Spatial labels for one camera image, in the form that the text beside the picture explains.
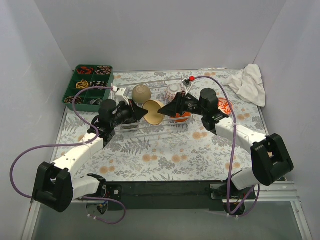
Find yellow rubber bands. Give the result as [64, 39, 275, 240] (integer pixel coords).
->
[75, 79, 90, 90]

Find dark patterned scrunchie front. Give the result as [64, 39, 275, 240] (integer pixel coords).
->
[63, 96, 83, 104]

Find white red diamond pattern bowl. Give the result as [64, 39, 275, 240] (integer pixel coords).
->
[164, 83, 185, 103]

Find crumpled white cloth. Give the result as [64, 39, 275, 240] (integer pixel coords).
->
[223, 64, 266, 107]

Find cream bird pattern bowl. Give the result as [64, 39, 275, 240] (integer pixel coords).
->
[143, 99, 165, 126]

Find dark floral scrunchie back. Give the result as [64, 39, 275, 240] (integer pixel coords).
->
[95, 65, 113, 75]

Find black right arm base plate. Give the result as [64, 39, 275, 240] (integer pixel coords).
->
[209, 183, 251, 199]

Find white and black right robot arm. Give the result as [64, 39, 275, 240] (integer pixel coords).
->
[158, 88, 294, 199]

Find white wire dish rack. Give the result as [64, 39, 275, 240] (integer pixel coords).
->
[115, 77, 192, 132]

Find orange black hair ties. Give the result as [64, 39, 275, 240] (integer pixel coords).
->
[75, 65, 95, 76]

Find black gold pattern bowl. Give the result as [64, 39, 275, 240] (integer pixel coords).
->
[120, 122, 139, 130]

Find white bowl red wreath pattern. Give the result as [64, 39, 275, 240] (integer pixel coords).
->
[218, 98, 233, 115]

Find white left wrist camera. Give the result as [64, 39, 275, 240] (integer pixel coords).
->
[112, 86, 130, 105]

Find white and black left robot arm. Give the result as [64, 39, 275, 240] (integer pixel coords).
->
[32, 99, 148, 213]

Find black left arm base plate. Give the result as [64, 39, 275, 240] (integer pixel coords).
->
[77, 183, 123, 202]

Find floral patterned table mat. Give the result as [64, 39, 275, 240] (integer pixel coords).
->
[76, 69, 266, 181]

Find dark floral scrunchie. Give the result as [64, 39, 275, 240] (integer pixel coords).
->
[89, 81, 108, 90]
[95, 65, 113, 75]

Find orange plastic bowl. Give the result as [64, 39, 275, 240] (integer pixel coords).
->
[172, 112, 192, 123]

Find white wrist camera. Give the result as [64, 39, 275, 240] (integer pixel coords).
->
[112, 86, 130, 105]
[181, 76, 195, 95]

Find aluminium frame rail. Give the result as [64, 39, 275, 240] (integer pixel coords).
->
[22, 181, 312, 240]

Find dark floral scrunchie middle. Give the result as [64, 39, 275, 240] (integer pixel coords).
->
[89, 81, 108, 90]

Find green compartment organizer tray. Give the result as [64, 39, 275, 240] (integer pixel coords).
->
[62, 64, 114, 113]

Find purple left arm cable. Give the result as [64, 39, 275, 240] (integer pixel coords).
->
[9, 86, 127, 225]

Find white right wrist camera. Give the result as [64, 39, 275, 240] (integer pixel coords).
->
[181, 76, 195, 95]

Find olive tan bowl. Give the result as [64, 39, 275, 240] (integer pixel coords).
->
[132, 84, 152, 104]

